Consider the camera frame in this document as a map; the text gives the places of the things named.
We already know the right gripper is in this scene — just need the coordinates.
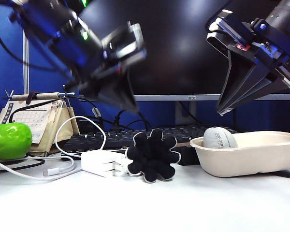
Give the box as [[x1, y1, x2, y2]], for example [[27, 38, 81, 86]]
[[217, 16, 290, 115]]

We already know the black computer monitor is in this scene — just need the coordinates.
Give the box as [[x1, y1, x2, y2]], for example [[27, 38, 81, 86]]
[[78, 0, 290, 102]]

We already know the grey and black octopus plush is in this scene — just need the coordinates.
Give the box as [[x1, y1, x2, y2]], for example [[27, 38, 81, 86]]
[[125, 129, 182, 184]]

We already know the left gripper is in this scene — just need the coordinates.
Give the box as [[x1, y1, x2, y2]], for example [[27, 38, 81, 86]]
[[62, 55, 139, 111]]

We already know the green plastic apple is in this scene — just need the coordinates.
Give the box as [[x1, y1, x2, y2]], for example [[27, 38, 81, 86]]
[[0, 122, 33, 160]]

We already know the looped black power cable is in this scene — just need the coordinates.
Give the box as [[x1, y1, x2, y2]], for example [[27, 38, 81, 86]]
[[111, 108, 151, 132]]

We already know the grey plush ball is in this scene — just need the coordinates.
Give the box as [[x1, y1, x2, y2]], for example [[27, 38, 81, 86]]
[[203, 127, 239, 149]]

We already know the beige pulp bowl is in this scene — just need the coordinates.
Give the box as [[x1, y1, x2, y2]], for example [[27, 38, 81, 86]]
[[189, 131, 290, 178]]

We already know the white power adapter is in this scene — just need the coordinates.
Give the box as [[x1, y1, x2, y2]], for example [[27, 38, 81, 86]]
[[81, 149, 126, 178]]

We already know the white USB cable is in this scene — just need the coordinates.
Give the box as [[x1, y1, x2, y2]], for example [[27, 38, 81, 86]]
[[0, 116, 106, 182]]

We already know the aluminium partition frame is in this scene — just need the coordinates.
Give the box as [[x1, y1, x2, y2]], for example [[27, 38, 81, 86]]
[[22, 31, 30, 95]]

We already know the black mechanical keyboard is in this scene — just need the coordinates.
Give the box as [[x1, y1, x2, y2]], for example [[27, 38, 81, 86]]
[[60, 124, 237, 155]]

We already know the beige canvas desk calendar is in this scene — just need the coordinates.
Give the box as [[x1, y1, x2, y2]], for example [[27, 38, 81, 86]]
[[0, 85, 80, 158]]

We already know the black cable with ferrite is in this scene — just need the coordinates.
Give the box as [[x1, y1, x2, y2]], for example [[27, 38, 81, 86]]
[[9, 96, 104, 126]]

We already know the thick black cable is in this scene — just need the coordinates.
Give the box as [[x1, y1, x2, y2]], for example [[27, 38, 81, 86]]
[[0, 157, 45, 175]]

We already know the grey monitor stand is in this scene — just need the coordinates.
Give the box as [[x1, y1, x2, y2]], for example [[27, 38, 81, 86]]
[[175, 101, 198, 126]]

